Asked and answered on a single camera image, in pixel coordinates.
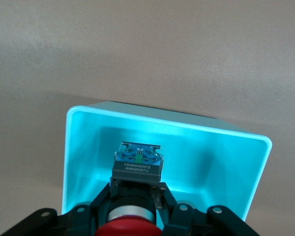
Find red mushroom push button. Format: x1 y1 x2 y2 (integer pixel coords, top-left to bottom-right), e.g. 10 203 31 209
94 141 164 236

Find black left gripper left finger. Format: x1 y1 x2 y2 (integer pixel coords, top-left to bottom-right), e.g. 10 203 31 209
0 183 113 236

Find turquoise plastic box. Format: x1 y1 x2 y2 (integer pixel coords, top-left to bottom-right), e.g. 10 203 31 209
61 100 273 221

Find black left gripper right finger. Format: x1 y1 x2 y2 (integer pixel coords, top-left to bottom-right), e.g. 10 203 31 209
161 181 264 236

